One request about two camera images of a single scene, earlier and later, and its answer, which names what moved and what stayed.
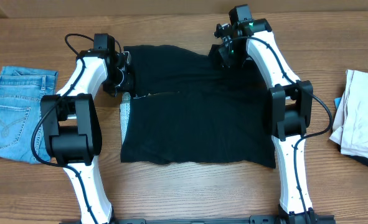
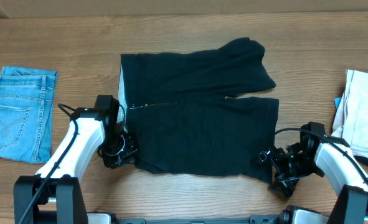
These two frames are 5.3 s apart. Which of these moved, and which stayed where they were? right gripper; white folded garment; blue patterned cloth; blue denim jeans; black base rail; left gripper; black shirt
Moved: black shirt; right gripper; left gripper
Stayed: blue patterned cloth; white folded garment; blue denim jeans; black base rail
